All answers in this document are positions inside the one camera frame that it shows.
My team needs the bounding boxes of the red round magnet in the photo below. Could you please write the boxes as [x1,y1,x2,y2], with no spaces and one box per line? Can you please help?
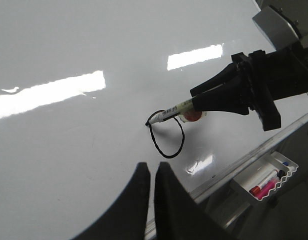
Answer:
[179,109,207,123]

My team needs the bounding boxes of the pink marker in tray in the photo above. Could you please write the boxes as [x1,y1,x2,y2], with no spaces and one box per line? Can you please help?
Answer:
[255,170,286,200]

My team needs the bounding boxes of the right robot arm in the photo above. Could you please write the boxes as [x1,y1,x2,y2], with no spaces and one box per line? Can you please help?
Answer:
[190,5,308,131]

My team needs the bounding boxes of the white marker tray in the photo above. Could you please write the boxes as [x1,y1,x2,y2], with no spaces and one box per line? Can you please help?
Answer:
[230,151,298,205]

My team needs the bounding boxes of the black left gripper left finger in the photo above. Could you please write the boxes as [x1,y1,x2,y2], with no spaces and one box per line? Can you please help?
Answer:
[74,162,150,240]

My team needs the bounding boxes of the white black whiteboard marker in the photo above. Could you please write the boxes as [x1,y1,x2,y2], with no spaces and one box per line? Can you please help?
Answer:
[145,99,193,126]

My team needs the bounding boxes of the red marker in tray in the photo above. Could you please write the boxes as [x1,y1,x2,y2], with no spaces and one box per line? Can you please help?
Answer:
[249,169,279,196]

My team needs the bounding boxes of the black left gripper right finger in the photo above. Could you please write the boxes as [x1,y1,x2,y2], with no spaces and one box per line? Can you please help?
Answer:
[154,162,235,240]

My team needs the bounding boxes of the white whiteboard with aluminium frame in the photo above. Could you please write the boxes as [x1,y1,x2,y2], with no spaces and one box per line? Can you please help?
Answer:
[0,0,308,240]

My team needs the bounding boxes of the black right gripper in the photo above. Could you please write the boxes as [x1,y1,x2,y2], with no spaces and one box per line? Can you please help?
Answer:
[190,49,308,131]

